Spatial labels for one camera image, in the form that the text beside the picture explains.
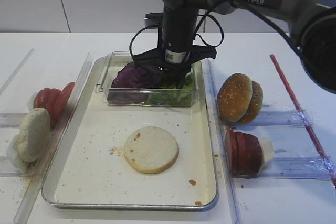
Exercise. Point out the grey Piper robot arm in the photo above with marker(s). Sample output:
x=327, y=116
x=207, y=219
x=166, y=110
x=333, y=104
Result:
x=307, y=26

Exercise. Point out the clear acrylic side bar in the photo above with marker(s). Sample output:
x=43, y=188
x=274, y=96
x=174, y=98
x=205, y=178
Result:
x=34, y=187

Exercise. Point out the green lettuce in box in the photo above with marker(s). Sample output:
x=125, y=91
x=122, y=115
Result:
x=170, y=95

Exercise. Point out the clear bun lane rail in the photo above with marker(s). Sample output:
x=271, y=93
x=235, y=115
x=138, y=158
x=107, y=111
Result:
x=291, y=118

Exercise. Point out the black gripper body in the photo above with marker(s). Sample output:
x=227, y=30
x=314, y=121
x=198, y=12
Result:
x=166, y=58

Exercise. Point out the white patty pusher block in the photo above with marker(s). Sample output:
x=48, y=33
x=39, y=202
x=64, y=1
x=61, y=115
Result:
x=267, y=151

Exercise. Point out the red straw strip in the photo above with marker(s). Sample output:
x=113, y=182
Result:
x=327, y=161

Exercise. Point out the metal baking tray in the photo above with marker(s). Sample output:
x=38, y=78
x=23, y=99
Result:
x=90, y=171

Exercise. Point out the white bread bun slice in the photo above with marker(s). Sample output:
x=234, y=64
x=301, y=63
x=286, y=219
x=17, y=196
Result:
x=33, y=135

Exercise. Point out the thin clear acrylic strip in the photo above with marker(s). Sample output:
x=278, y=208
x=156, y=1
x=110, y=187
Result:
x=16, y=71

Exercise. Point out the clear acrylic tomato rail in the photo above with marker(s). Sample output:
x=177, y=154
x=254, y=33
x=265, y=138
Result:
x=11, y=120

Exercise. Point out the purple cabbage leaves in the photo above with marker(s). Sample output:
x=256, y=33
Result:
x=131, y=77

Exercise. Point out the red tomato slices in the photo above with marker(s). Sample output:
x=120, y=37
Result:
x=54, y=101

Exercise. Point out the clear patty lane rail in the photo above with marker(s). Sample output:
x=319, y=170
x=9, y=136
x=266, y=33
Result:
x=319, y=168

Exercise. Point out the clear right acrylic bar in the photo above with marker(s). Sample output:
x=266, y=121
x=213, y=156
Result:
x=220, y=133

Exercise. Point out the sesame burger bun top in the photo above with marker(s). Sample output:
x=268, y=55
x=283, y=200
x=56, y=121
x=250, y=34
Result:
x=234, y=97

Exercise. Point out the clear plastic vegetable box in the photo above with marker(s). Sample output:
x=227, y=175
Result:
x=115, y=62

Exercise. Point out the dark red meat patties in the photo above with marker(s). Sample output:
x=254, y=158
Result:
x=244, y=153

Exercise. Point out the clear acrylic lane rail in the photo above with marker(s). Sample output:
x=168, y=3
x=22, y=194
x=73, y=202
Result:
x=9, y=170

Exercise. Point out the round bottom bun slice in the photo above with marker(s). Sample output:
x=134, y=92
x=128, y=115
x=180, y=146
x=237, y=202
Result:
x=151, y=150

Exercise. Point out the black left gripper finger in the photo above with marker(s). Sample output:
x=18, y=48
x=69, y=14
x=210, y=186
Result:
x=180, y=78

